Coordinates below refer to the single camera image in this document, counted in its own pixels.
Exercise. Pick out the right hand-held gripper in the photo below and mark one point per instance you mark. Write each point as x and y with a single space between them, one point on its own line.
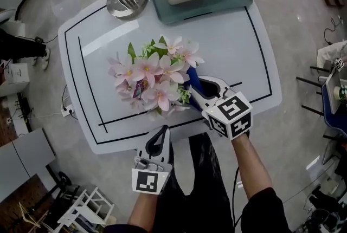
230 115

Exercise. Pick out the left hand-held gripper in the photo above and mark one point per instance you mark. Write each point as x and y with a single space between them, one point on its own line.
147 177

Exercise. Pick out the flower pot with pink flowers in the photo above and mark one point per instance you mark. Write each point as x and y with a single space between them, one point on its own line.
151 74

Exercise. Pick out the person's right forearm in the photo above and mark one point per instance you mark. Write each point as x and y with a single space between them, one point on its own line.
250 167

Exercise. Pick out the person's left forearm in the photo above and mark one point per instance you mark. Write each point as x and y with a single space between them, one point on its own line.
145 207

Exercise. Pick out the person's black trousers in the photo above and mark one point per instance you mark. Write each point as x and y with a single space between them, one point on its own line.
200 186

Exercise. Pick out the person's black left sleeve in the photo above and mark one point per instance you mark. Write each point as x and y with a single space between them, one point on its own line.
127 228

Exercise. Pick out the person's black sleeve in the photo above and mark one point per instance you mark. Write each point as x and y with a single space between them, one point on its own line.
127 228
264 213

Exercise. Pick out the white power strip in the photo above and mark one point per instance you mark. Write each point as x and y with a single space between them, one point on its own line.
67 112

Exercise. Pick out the white metal rack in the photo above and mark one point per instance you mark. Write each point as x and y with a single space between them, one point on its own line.
86 210

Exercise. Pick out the blue chair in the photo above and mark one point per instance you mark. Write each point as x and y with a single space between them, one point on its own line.
332 118

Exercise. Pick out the person's black right sleeve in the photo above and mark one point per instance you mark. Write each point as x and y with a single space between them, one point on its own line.
264 213

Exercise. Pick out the green white tape roll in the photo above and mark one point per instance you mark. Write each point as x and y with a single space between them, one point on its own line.
341 93

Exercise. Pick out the grey cabinet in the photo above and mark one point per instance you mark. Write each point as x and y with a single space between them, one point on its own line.
24 158

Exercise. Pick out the white cardboard box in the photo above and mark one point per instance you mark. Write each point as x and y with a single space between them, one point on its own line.
17 73

